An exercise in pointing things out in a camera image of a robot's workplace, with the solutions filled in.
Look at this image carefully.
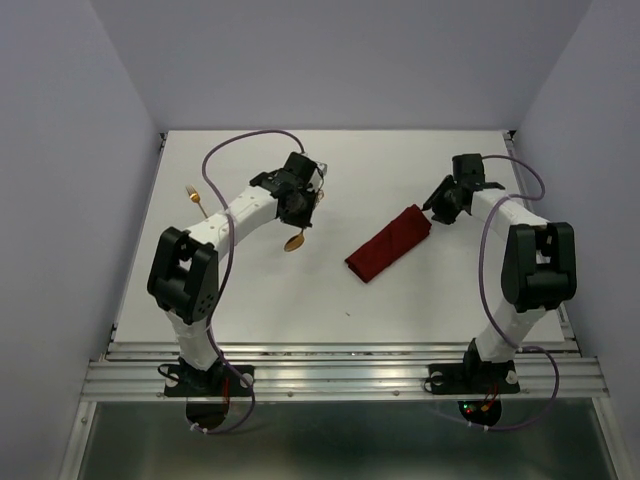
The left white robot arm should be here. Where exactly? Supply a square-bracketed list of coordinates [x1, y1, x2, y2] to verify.
[147, 152, 327, 397]

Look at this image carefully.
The gold spoon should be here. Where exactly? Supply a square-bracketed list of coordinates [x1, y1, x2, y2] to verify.
[283, 189, 327, 253]

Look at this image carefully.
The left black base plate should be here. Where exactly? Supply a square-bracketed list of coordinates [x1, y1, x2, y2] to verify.
[157, 363, 251, 398]

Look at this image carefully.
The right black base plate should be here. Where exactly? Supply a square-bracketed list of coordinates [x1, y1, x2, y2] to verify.
[423, 362, 520, 396]

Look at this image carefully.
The right aluminium table edge rail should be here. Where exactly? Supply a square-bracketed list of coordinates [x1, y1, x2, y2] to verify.
[503, 131, 577, 328]

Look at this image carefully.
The aluminium mounting rail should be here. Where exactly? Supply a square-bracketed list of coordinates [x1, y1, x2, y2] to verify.
[81, 340, 609, 402]

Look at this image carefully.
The dark red cloth napkin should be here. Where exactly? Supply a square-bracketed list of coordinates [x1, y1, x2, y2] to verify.
[345, 204, 432, 284]

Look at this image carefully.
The gold fork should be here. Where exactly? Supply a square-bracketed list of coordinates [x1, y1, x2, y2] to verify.
[185, 185, 209, 218]

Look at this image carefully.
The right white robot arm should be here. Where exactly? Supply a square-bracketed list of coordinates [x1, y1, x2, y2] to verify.
[423, 153, 577, 395]

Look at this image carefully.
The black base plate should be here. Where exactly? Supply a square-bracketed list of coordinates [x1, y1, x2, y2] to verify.
[423, 362, 520, 396]
[157, 363, 251, 398]

